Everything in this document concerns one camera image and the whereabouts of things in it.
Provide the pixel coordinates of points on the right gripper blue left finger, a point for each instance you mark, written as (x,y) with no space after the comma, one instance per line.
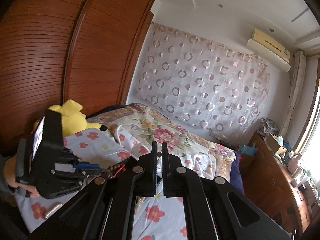
(147,182)

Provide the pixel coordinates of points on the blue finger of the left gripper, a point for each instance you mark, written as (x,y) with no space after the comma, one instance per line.
(86,166)

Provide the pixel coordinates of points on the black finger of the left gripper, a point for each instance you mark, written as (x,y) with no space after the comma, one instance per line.
(92,171)

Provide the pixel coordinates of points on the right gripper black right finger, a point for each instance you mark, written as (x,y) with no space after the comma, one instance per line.
(168,170)

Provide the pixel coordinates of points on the black square jewelry box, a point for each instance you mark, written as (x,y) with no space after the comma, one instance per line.
(129,164)

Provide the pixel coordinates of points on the person's left hand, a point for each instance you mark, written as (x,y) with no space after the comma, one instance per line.
(10,178)

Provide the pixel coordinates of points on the floral rose quilt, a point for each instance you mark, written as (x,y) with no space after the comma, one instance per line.
(136,126)

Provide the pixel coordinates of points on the silver bangle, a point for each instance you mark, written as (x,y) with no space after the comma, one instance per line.
(52,209)

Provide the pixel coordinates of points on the yellow plush toy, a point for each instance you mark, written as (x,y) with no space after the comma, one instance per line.
(64,120)

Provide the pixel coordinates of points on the wooden side cabinet desk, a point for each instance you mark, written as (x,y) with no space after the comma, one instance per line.
(267,183)

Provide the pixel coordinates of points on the circle pattern sheer curtain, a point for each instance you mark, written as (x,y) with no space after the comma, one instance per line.
(204,84)

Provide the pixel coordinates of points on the cardboard box on cabinet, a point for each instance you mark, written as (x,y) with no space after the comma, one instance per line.
(274,146)

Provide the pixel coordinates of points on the pink ceramic jar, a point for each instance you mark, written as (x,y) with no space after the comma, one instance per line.
(294,163)

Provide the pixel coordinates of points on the wooden slatted wardrobe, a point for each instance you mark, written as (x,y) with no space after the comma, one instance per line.
(56,50)

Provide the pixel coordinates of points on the window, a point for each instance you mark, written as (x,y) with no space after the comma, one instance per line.
(307,143)

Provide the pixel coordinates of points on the tied window curtain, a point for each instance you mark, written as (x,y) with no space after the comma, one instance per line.
(296,88)

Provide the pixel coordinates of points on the wall air conditioner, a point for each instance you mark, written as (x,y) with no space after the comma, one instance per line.
(270,50)

